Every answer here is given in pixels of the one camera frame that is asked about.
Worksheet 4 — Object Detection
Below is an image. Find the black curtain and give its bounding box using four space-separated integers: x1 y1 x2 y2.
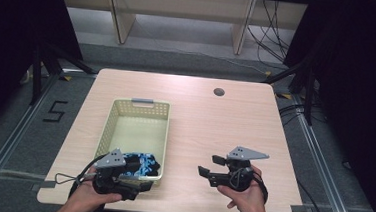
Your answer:
273 0 376 212
0 0 88 149

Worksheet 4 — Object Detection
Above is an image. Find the metal floor rail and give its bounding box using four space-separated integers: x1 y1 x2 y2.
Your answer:
0 68 61 209
283 92 372 212

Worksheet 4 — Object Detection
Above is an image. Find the black metal stand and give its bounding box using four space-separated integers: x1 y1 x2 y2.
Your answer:
28 39 100 112
258 59 317 127

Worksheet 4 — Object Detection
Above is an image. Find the bundle of black cables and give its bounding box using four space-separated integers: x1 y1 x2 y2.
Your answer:
244 0 295 65

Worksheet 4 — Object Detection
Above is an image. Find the person's left hand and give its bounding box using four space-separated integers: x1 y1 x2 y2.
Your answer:
67 163 127 212

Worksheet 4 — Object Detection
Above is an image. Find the person's right hand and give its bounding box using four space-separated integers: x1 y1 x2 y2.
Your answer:
215 162 270 212

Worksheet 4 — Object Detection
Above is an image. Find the cream perforated plastic basket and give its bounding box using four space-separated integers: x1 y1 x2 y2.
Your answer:
93 95 172 187

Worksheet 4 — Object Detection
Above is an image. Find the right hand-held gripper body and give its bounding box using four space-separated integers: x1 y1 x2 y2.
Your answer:
208 144 271 195

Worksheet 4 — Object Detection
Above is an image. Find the hand-held gripper cable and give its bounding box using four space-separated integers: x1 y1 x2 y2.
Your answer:
248 170 272 205
52 150 110 202

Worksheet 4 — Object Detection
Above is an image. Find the right hand-held gripper cable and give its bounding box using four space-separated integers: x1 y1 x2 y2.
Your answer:
248 170 272 205

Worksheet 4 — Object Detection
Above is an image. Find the black glove with blue pattern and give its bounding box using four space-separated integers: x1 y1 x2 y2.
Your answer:
120 151 163 179

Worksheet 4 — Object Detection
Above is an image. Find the grey tape piece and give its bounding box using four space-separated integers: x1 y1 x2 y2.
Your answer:
290 203 309 212
39 179 57 191

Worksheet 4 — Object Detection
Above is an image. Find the left hand-held gripper cable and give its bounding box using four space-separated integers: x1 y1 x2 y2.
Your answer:
52 150 110 202

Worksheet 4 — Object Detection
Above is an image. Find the light wooden shelf unit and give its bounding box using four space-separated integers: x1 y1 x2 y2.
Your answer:
53 0 310 60

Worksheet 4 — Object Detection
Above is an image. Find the black floor cable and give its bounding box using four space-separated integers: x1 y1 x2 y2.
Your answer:
293 179 336 212

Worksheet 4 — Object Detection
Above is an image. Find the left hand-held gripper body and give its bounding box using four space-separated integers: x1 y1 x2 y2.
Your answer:
90 146 143 203

